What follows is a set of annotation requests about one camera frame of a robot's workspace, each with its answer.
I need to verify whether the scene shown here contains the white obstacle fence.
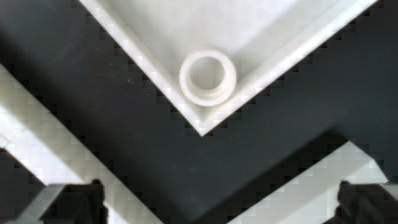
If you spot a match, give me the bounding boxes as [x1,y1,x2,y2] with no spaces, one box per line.
[0,66,388,224]

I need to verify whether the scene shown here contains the white square tabletop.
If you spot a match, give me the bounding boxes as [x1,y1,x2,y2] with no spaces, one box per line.
[78,0,379,134]

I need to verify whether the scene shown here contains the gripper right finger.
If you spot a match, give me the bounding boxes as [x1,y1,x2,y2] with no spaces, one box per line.
[332,181,398,224]

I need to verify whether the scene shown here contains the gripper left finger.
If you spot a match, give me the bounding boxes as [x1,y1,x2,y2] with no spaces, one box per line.
[13,179,109,224]

